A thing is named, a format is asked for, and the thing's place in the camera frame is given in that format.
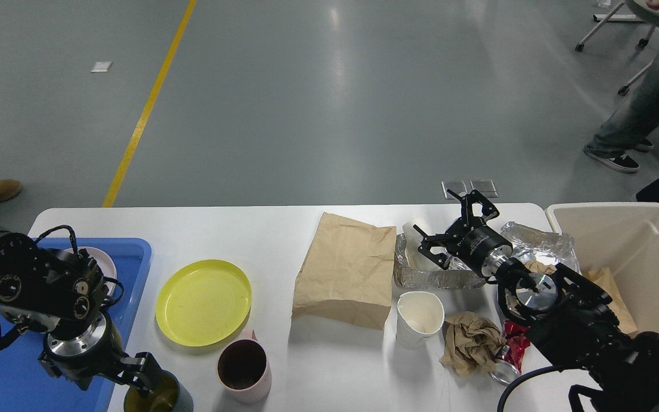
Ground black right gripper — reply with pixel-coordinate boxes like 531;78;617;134
412;189;514;279

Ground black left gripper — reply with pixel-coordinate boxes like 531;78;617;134
38;312;163;398

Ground dark green mug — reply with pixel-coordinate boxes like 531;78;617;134
123;370;194;411

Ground pink mug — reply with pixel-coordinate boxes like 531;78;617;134
216;328;272;404

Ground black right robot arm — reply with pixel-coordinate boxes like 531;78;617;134
414;189;659;411

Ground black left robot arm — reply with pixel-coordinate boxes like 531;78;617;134
0;226;162;397

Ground aluminium foil tray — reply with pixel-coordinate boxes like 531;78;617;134
393;233;486;290

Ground metal floor socket plates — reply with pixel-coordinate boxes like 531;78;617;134
441;179;499;199

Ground white paper cup in tray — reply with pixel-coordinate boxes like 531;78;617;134
403;218;441;271

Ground crumpled foil sheet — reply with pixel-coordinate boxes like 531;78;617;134
500;221;581;273

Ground blue plastic tray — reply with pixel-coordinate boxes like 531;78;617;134
0;237;152;411

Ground pink plate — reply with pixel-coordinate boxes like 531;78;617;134
77;246;117;302

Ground crumpled brown paper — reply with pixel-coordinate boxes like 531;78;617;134
439;311;505;378

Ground red wrapper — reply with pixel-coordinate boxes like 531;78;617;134
503;320;531;374

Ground yellow plate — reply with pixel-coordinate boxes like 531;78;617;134
155;260;253;347

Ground brown paper bag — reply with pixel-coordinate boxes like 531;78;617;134
291;213;396;330

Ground metal can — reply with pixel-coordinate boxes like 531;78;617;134
489;352;522;387

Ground brown paper in bin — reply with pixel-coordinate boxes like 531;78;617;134
583;268;638;335

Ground beige plastic bin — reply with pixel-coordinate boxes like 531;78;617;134
546;203;659;333

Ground office chair base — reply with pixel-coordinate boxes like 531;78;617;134
575;0;659;108

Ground white floor marker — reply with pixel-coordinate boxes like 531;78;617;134
90;62;113;73

